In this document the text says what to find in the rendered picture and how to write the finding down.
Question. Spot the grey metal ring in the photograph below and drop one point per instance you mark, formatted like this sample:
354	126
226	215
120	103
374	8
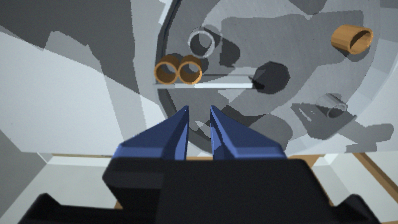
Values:
201	53
328	102

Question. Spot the bronze bushing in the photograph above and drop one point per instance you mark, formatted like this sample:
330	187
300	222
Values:
361	38
163	77
186	77

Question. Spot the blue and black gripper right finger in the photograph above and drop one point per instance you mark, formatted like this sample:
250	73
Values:
235	141

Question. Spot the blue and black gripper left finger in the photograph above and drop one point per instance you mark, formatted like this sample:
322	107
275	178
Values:
167	139

